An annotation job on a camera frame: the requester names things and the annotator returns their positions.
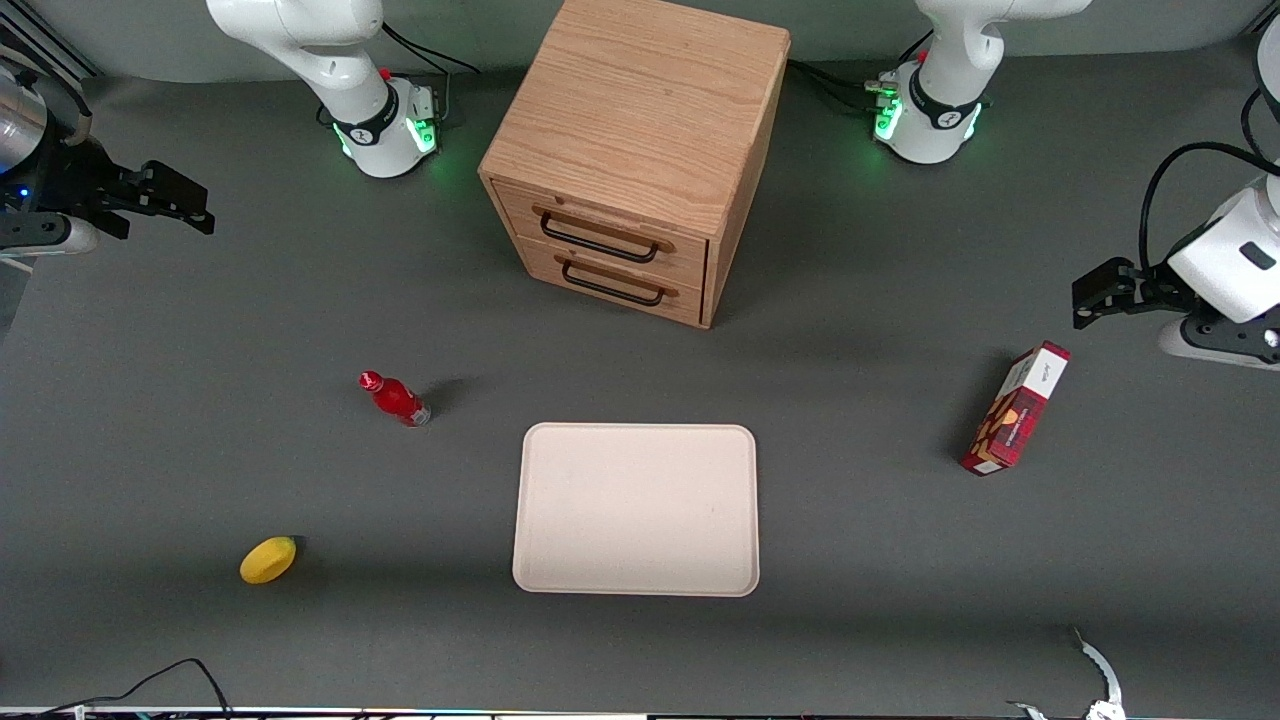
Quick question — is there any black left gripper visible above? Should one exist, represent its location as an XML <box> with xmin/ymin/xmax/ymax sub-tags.
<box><xmin>1073</xmin><ymin>257</ymin><xmax>1198</xmax><ymax>331</ymax></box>

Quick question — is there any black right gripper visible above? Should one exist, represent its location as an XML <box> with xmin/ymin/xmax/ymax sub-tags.
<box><xmin>0</xmin><ymin>140</ymin><xmax>216</xmax><ymax>241</ymax></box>

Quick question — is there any red coke bottle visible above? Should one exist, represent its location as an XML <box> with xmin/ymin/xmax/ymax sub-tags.
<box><xmin>358</xmin><ymin>369</ymin><xmax>433</xmax><ymax>429</ymax></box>

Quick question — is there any cream plastic tray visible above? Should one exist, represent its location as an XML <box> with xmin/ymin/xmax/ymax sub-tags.
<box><xmin>511</xmin><ymin>422</ymin><xmax>762</xmax><ymax>599</ymax></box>

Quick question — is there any red white cardboard box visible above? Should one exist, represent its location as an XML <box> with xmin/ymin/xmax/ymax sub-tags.
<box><xmin>959</xmin><ymin>340</ymin><xmax>1072</xmax><ymax>478</ymax></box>

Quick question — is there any yellow toy lemon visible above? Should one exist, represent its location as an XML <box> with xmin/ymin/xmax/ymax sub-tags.
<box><xmin>239</xmin><ymin>535</ymin><xmax>299</xmax><ymax>586</ymax></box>

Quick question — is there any white curved plastic strip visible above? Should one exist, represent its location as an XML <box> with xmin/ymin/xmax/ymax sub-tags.
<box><xmin>1005</xmin><ymin>626</ymin><xmax>1127</xmax><ymax>720</ymax></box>

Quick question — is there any wooden drawer front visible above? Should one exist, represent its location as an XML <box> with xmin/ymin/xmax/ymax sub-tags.
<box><xmin>493</xmin><ymin>180</ymin><xmax>710</xmax><ymax>292</ymax></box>
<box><xmin>513</xmin><ymin>236</ymin><xmax>706</xmax><ymax>327</ymax></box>

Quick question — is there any wooden drawer cabinet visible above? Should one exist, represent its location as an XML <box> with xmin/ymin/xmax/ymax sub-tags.
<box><xmin>478</xmin><ymin>0</ymin><xmax>792</xmax><ymax>330</ymax></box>

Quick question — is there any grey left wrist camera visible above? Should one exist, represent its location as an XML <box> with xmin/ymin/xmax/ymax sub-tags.
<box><xmin>1157</xmin><ymin>314</ymin><xmax>1280</xmax><ymax>372</ymax></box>

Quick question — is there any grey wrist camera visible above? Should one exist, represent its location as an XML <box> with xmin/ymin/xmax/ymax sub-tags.
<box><xmin>1157</xmin><ymin>314</ymin><xmax>1280</xmax><ymax>372</ymax></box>
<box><xmin>0</xmin><ymin>212</ymin><xmax>101</xmax><ymax>264</ymax></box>

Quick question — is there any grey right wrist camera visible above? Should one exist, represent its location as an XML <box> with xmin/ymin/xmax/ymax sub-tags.
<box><xmin>0</xmin><ymin>212</ymin><xmax>101</xmax><ymax>264</ymax></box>

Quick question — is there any aluminium frame rail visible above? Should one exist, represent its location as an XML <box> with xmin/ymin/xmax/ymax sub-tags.
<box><xmin>0</xmin><ymin>0</ymin><xmax>96</xmax><ymax>86</ymax></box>

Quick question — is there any black right arm base cable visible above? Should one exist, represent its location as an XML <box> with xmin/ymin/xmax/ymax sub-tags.
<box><xmin>380</xmin><ymin>20</ymin><xmax>483</xmax><ymax>126</ymax></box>

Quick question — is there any black arm base cable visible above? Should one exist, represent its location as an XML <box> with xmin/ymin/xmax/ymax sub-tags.
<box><xmin>788</xmin><ymin>30</ymin><xmax>936</xmax><ymax>116</ymax></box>
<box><xmin>380</xmin><ymin>20</ymin><xmax>483</xmax><ymax>126</ymax></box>

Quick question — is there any black left arm base cable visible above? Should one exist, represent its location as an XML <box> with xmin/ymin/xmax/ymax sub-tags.
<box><xmin>788</xmin><ymin>30</ymin><xmax>936</xmax><ymax>116</ymax></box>

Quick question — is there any black metal drawer handle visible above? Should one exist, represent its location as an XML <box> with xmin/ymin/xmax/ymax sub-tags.
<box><xmin>561</xmin><ymin>257</ymin><xmax>667</xmax><ymax>307</ymax></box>
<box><xmin>539</xmin><ymin>208</ymin><xmax>663</xmax><ymax>265</ymax></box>

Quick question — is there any thin black cable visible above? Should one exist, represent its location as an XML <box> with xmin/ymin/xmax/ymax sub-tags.
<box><xmin>40</xmin><ymin>657</ymin><xmax>233</xmax><ymax>720</ymax></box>

